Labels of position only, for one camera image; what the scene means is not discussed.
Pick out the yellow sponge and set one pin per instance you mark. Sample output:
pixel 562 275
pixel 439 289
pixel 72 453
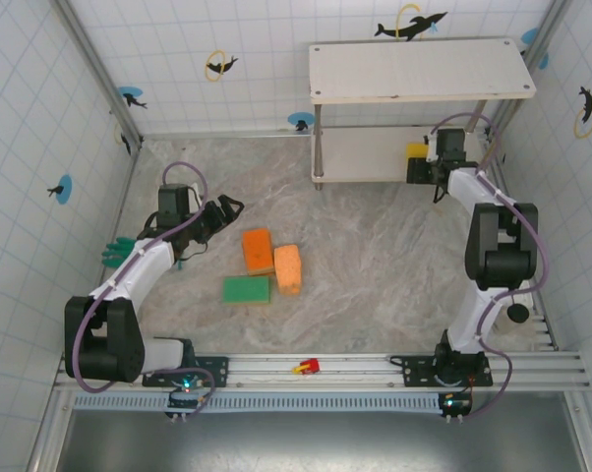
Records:
pixel 416 150

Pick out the pale orange sponge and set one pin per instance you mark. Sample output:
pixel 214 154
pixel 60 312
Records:
pixel 291 291
pixel 287 263

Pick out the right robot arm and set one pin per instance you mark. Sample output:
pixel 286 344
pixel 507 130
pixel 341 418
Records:
pixel 497 251

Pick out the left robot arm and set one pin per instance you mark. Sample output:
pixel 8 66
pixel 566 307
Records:
pixel 148 268

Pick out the white two-tier shelf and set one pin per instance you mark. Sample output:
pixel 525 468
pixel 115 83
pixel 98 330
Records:
pixel 414 69

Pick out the green rubber glove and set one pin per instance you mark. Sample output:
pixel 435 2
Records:
pixel 116 253

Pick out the blue circle seal sticker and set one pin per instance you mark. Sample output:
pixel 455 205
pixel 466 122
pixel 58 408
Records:
pixel 298 118

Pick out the blue circle dolphin sticker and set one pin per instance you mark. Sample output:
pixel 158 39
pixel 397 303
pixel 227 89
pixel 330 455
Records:
pixel 66 189

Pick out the blue circle shark sticker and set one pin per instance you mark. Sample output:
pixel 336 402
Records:
pixel 129 93

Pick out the small red yellow toy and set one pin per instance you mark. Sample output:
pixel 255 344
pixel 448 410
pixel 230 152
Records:
pixel 312 365

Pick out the left controller board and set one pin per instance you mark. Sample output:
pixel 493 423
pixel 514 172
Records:
pixel 185 398

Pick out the controller board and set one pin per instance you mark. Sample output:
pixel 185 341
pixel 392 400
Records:
pixel 455 404
pixel 185 398

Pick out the right controller board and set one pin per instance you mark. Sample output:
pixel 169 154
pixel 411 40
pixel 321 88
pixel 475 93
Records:
pixel 455 404

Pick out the grey metal sheet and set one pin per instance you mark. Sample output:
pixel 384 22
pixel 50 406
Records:
pixel 325 442

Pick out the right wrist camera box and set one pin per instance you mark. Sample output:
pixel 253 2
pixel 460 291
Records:
pixel 451 142

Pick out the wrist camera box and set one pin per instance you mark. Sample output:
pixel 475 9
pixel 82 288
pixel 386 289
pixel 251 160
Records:
pixel 451 142
pixel 173 199

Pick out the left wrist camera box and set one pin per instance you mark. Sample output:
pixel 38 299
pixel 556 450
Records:
pixel 173 199

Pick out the aluminium back rail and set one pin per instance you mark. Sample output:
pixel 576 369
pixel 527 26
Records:
pixel 227 134

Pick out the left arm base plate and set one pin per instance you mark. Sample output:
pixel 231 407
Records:
pixel 217 371

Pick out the blue wall sticker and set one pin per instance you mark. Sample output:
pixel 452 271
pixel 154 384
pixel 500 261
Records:
pixel 543 61
pixel 529 36

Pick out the aluminium front rail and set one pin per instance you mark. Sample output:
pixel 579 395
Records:
pixel 355 361

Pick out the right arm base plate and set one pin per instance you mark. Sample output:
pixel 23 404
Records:
pixel 419 371

